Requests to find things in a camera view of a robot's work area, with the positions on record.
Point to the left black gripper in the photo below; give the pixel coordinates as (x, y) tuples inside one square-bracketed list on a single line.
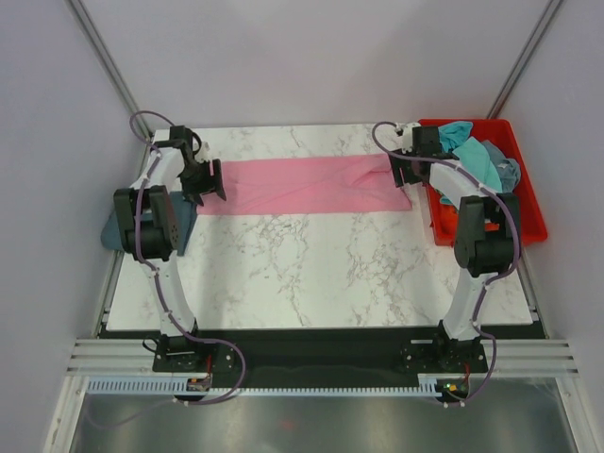
[(194, 193)]

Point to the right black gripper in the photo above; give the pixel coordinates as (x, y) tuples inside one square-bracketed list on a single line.
[(396, 163)]

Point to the pink t shirt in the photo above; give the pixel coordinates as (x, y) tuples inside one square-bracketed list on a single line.
[(348, 184)]

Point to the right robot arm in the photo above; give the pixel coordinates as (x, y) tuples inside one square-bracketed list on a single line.
[(487, 241)]

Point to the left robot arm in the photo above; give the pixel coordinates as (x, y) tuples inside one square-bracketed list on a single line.
[(147, 221)]

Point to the folded dark blue t shirt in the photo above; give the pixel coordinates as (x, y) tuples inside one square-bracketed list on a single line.
[(185, 218)]

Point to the orange garment in bin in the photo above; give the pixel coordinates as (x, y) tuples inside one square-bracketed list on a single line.
[(449, 220)]

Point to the teal t shirt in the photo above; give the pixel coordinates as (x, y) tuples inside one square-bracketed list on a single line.
[(456, 139)]

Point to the grey blue t shirt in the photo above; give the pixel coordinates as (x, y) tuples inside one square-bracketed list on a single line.
[(508, 169)]

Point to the red plastic bin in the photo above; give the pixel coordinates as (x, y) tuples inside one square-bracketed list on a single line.
[(500, 133)]

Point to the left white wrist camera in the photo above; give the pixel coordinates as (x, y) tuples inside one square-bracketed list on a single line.
[(202, 154)]

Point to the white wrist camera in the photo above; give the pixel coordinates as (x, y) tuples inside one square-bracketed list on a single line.
[(404, 132), (202, 154)]

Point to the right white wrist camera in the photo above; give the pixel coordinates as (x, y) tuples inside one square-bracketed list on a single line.
[(404, 132)]

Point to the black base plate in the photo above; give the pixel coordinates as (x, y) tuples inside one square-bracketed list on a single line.
[(443, 347)]

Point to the right corner aluminium post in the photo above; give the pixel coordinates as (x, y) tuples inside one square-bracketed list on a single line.
[(530, 48)]

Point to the corner aluminium post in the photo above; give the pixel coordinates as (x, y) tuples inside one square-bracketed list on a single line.
[(530, 48), (94, 38)]

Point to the left corner aluminium post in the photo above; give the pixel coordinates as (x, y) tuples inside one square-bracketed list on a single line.
[(94, 38)]

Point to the aluminium frame rail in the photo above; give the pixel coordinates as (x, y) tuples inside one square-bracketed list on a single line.
[(272, 361)]

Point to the white slotted cable duct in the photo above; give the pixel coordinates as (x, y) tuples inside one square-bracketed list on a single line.
[(202, 385)]

